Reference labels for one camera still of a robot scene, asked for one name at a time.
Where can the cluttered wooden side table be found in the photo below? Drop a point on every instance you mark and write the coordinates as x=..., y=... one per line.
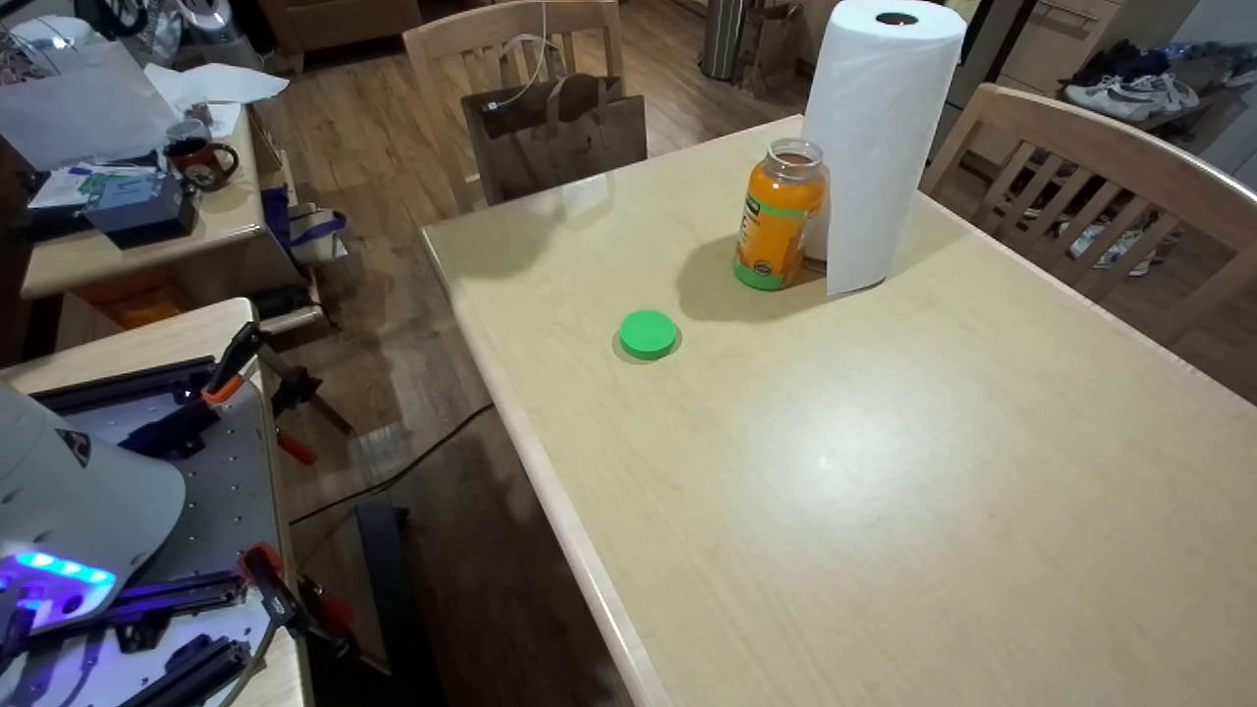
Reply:
x=108, y=207

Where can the light wooden dining table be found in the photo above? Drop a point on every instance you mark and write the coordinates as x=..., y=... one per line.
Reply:
x=957, y=489

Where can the wooden chair with grey cushion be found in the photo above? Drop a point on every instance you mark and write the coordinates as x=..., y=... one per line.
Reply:
x=457, y=58

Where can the white sneakers on floor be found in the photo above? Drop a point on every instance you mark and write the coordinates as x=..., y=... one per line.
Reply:
x=1132, y=98

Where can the green round lid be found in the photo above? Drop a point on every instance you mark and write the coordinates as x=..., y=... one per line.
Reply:
x=645, y=337

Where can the dark mug on side table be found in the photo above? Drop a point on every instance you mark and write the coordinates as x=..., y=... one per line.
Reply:
x=200, y=164

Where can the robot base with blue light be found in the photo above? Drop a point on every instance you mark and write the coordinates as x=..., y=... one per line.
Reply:
x=80, y=515

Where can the brown paper bag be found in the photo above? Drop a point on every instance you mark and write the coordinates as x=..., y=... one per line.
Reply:
x=550, y=126

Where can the wooden chair behind table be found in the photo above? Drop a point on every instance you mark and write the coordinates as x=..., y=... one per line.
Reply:
x=1101, y=199

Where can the orange juice jar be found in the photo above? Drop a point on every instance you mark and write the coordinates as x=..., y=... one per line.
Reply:
x=784, y=201

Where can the black orange clamp tool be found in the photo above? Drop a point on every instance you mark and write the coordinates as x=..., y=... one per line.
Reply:
x=183, y=428

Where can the white paper towel roll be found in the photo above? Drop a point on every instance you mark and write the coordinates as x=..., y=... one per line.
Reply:
x=874, y=112

